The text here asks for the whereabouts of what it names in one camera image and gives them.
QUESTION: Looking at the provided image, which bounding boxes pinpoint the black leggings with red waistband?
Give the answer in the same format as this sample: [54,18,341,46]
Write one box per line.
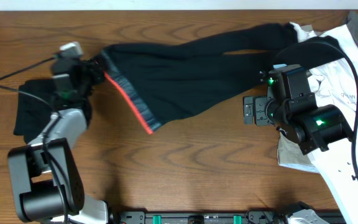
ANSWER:
[93,22,344,135]

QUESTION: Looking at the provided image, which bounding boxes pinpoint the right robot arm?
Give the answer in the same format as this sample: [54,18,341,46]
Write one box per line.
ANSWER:
[243,65,353,155]

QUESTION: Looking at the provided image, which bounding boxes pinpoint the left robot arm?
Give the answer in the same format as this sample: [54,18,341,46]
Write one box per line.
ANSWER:
[7,58,109,223]

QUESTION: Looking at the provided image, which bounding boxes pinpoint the folded black garment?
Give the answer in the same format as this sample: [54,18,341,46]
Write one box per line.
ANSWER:
[13,79,92,144]

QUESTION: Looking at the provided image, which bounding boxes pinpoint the khaki beige garment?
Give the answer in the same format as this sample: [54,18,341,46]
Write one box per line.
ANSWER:
[277,128,319,174]

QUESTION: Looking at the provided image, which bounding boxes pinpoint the white printed t-shirt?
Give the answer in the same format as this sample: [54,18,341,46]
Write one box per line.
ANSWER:
[289,21,358,224]

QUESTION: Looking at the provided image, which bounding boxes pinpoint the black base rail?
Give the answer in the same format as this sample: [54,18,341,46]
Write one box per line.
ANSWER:
[109,201,344,224]

